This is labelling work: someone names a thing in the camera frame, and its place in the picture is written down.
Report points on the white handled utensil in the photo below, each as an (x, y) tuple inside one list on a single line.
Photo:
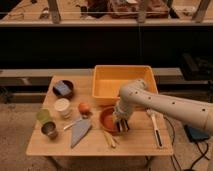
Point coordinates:
[(74, 122)]

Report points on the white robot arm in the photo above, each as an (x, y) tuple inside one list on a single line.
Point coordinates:
[(194, 113)]

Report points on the wooden utensil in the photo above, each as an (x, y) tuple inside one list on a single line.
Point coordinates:
[(110, 139)]

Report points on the dark round bowl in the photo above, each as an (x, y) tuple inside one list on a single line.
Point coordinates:
[(70, 85)]

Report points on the grey blue cloth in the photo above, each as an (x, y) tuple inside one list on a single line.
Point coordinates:
[(79, 130)]

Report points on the black power box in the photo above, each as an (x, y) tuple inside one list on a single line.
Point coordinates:
[(195, 135)]

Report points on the red bowl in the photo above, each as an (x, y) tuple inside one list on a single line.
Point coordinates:
[(106, 120)]

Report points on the blue sponge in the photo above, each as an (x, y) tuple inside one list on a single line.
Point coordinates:
[(62, 88)]

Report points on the orange fruit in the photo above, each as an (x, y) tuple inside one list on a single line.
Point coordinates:
[(84, 108)]

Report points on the wooden table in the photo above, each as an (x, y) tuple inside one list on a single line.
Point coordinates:
[(138, 141)]

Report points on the white black handled brush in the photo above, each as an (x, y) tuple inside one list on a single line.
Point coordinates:
[(155, 127)]

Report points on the orange plastic tub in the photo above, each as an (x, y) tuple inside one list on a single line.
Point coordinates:
[(107, 80)]

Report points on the green plastic cup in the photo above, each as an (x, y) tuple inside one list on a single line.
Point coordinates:
[(43, 116)]

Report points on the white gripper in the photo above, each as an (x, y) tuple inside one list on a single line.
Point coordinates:
[(121, 113)]

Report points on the white lidded jar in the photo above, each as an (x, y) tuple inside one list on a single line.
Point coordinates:
[(62, 106)]

